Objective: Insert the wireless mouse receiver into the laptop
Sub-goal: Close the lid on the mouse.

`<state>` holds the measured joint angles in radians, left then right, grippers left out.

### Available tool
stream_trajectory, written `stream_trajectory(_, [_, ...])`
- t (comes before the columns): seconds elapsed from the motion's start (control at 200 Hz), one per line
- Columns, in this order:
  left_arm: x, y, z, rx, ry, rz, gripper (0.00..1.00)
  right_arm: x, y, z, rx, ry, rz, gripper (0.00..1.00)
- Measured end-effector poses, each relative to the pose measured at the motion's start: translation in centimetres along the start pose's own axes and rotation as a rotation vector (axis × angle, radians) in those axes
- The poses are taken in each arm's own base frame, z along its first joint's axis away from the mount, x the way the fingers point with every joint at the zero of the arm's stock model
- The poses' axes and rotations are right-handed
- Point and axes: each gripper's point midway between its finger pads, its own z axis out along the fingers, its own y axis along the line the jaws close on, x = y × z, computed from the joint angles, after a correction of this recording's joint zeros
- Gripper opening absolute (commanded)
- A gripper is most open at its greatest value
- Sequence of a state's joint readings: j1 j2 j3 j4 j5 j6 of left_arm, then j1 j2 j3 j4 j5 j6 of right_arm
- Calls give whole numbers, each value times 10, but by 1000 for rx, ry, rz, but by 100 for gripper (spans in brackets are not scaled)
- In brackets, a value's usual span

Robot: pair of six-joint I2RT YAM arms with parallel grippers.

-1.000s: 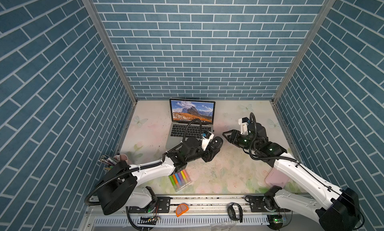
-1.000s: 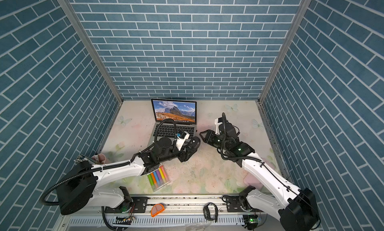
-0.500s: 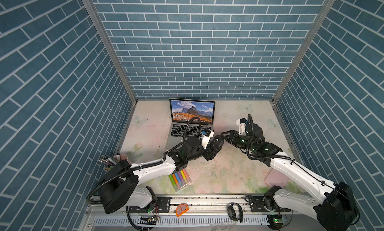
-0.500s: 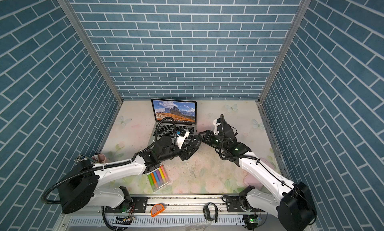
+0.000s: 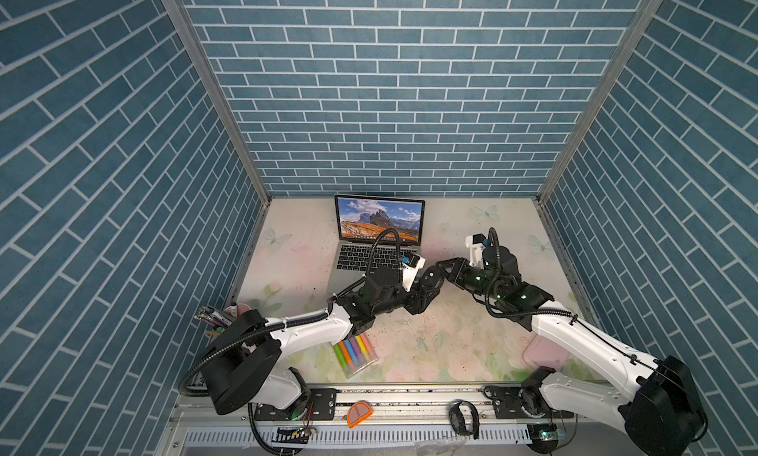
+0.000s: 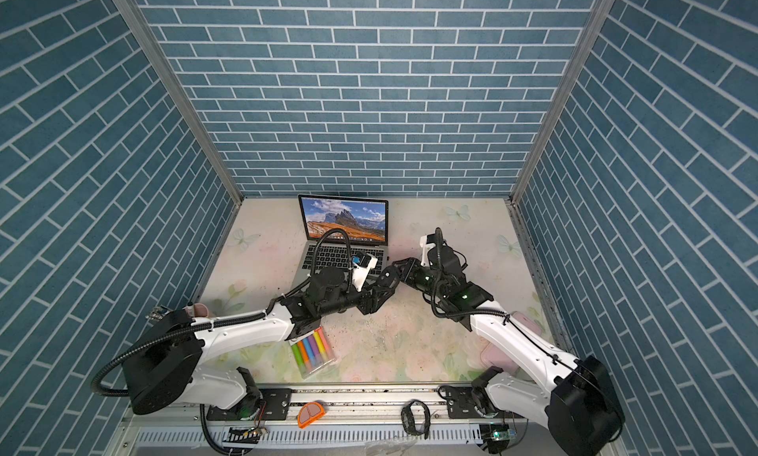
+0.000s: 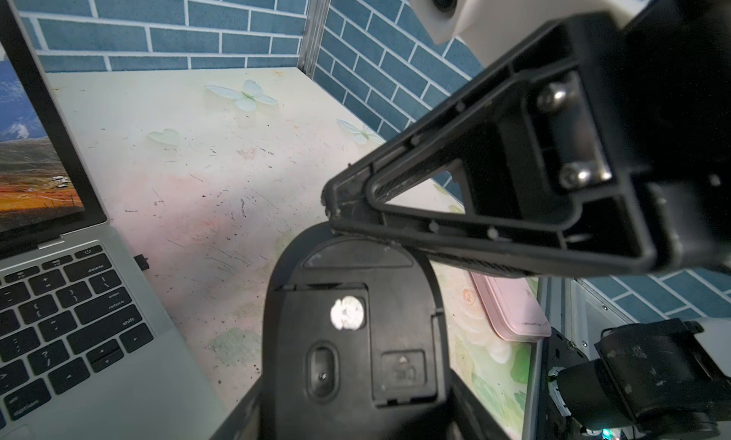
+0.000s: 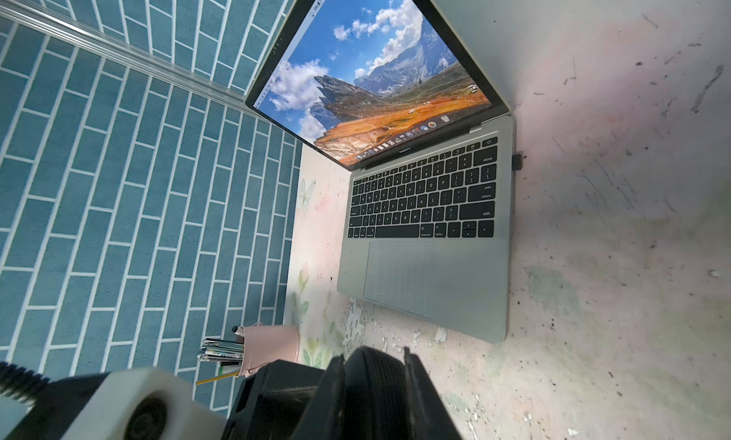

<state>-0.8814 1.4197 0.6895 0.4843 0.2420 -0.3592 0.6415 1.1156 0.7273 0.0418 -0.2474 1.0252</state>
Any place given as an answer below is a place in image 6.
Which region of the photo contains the small circuit board with wires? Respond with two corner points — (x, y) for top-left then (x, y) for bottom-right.
(223, 426), (268, 446)

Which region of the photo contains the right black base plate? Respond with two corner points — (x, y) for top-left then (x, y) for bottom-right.
(436, 385), (519, 420)

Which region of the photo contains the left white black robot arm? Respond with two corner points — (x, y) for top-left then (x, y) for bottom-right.
(91, 252), (408, 418)

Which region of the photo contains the pink notebook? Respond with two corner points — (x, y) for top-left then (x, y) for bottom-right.
(478, 310), (543, 375)

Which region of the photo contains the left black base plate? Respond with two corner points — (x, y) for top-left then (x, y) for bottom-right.
(205, 388), (292, 422)

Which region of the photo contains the aluminium front rail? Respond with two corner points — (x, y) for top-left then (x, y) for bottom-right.
(105, 382), (629, 456)

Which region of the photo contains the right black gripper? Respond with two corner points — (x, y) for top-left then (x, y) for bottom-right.
(391, 257), (448, 303)

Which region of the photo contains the orange semicircular tool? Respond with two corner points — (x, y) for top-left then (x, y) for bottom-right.
(297, 401), (326, 430)

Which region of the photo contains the pink pen holder cup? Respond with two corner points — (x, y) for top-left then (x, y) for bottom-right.
(146, 301), (211, 326)

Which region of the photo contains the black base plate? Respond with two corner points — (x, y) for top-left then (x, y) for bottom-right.
(436, 385), (519, 420)
(205, 388), (292, 422)

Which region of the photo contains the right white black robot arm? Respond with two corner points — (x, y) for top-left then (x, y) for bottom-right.
(386, 230), (626, 455)

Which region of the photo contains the silver laptop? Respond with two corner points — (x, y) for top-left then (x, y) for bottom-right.
(293, 195), (389, 285)

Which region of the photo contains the pack of coloured highlighters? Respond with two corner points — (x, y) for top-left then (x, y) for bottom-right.
(289, 327), (336, 379)

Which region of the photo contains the black wristwatch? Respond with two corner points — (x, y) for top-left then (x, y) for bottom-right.
(401, 399), (432, 439)

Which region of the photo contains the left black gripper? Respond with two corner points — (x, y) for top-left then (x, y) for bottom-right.
(317, 275), (395, 319)

